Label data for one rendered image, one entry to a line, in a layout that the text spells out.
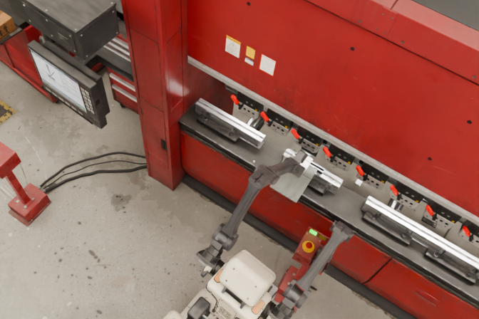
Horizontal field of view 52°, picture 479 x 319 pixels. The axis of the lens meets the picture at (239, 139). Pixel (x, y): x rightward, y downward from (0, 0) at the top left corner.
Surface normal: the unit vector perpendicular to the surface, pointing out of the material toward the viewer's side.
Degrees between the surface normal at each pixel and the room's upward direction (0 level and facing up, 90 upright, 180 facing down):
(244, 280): 48
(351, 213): 0
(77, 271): 0
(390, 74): 90
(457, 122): 90
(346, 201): 0
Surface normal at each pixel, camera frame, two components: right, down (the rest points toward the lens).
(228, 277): -0.40, 0.11
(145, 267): 0.08, -0.54
